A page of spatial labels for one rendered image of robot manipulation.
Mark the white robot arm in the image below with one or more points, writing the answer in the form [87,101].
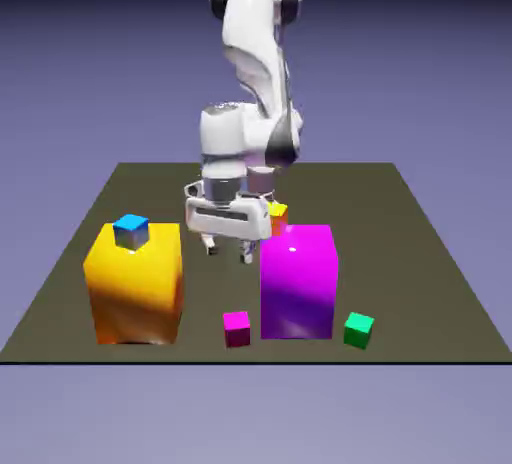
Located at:
[248,72]

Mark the small magenta cube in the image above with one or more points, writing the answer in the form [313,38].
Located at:
[236,328]

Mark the small yellow cube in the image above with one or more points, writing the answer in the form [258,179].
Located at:
[278,216]

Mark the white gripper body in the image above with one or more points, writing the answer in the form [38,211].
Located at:
[228,218]

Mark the small blue cube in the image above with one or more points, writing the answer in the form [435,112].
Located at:
[131,232]

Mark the large magenta box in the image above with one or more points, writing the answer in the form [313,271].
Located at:
[296,284]

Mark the small green cube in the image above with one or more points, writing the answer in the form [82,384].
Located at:
[358,330]

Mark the large orange box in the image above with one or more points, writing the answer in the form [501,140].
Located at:
[134,288]

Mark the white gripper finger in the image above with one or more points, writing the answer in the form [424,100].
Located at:
[210,244]
[247,252]

